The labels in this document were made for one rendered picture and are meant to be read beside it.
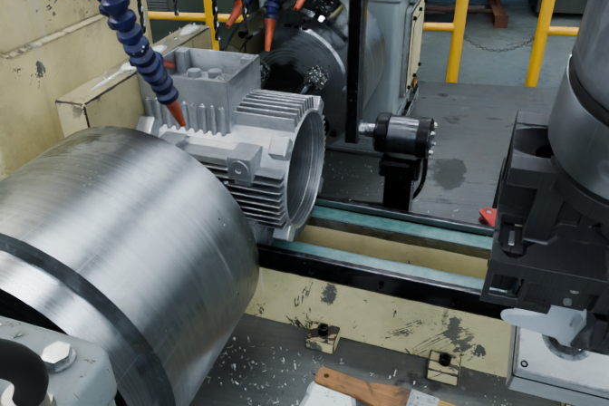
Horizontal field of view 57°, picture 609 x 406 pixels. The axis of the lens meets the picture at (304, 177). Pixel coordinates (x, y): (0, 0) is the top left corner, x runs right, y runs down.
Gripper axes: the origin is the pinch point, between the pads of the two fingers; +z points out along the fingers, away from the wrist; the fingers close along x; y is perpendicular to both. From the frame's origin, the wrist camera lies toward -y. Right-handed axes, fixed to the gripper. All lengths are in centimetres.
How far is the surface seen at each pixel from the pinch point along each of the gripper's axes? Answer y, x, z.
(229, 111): 37.2, -20.6, 6.2
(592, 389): -1.7, 3.4, 2.3
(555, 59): -36, -311, 251
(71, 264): 33.0, 7.8, -10.4
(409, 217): 16.1, -23.4, 27.3
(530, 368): 2.5, 3.1, 2.0
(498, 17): 6, -374, 269
